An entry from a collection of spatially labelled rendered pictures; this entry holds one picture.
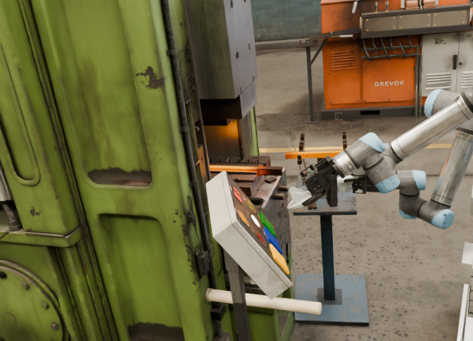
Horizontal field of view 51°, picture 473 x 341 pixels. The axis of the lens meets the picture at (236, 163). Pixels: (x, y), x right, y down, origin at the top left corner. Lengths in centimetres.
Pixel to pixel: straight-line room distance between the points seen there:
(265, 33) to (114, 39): 803
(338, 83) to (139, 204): 400
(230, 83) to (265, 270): 70
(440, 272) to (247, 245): 197
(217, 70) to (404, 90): 398
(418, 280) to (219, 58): 188
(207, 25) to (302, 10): 778
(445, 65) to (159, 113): 429
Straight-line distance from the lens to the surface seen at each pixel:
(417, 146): 171
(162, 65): 159
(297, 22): 954
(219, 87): 180
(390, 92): 559
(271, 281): 144
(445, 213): 192
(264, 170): 205
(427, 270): 318
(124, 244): 204
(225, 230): 133
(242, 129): 230
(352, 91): 557
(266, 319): 232
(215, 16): 175
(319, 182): 158
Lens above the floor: 186
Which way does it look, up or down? 23 degrees down
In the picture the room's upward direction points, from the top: 7 degrees counter-clockwise
